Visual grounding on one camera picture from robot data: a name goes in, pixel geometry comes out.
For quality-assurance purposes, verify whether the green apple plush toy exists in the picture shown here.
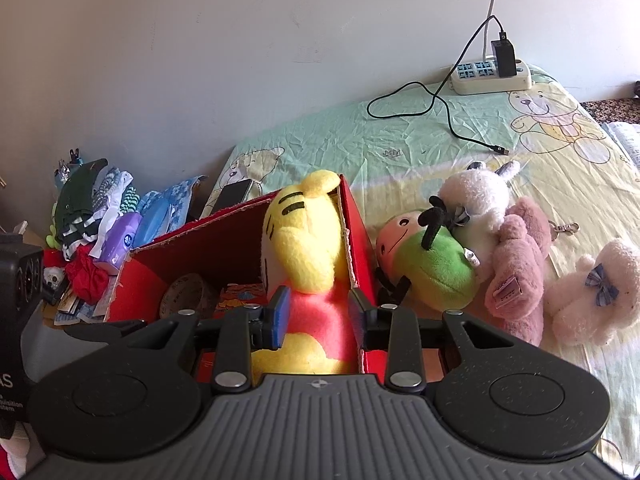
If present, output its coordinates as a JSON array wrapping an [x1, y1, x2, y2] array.
[[375, 196, 480, 312]]

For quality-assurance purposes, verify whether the yellow tiger plush toy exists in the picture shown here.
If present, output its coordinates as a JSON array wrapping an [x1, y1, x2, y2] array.
[[252, 169, 357, 382]]

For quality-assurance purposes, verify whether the pink plush toy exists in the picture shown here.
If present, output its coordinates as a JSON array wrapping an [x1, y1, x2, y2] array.
[[484, 196, 552, 346]]

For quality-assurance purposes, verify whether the white rabbit plush toy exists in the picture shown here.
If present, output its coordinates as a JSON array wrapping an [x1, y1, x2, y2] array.
[[438, 160, 521, 284]]

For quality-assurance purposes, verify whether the red envelope packet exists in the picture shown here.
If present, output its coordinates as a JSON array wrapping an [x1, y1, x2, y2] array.
[[213, 283, 268, 318]]

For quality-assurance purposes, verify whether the brown tape roll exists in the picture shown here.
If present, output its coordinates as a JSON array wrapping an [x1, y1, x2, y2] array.
[[158, 273, 215, 318]]

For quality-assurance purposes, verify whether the red cardboard box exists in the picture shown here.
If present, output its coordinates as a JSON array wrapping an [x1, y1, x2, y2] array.
[[105, 178, 386, 377]]

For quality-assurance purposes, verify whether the black smartphone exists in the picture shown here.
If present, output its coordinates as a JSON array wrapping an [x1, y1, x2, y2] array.
[[209, 179, 253, 216]]

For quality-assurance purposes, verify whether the purple bottle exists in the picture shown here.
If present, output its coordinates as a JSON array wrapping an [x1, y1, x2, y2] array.
[[89, 211, 142, 276]]

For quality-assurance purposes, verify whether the blue plastic case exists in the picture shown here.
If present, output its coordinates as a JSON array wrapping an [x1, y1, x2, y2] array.
[[132, 196, 174, 248]]

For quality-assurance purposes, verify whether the red cloth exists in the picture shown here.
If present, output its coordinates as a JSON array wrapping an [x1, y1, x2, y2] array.
[[43, 245, 110, 307]]

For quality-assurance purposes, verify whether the cartoon bear bed sheet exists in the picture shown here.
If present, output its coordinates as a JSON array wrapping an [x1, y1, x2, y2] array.
[[199, 66, 640, 476]]

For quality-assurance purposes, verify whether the white bear plush with bow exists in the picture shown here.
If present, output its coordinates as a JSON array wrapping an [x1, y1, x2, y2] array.
[[544, 238, 639, 346]]

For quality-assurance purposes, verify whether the metal keyring clasp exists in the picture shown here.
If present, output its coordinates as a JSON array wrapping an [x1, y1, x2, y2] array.
[[549, 221, 580, 240]]

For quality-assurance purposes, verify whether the pile of folded socks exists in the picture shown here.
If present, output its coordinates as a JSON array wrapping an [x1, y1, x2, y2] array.
[[46, 148, 140, 262]]

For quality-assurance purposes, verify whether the white power strip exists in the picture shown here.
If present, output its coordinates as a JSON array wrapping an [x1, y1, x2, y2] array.
[[450, 58, 532, 96]]

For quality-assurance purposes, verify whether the black charger plug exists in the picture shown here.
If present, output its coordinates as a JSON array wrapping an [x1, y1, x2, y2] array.
[[491, 32, 516, 78]]

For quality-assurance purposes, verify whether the dark patterned mattress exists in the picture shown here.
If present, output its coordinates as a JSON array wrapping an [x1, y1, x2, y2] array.
[[582, 98, 640, 124]]

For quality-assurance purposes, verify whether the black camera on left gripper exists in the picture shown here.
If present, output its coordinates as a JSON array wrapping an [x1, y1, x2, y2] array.
[[0, 233, 43, 439]]

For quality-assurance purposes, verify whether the black charger cable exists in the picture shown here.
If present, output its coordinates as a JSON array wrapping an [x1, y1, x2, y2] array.
[[365, 13, 511, 156]]

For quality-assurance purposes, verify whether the white power cord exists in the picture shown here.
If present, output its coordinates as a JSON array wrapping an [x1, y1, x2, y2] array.
[[482, 0, 500, 61]]

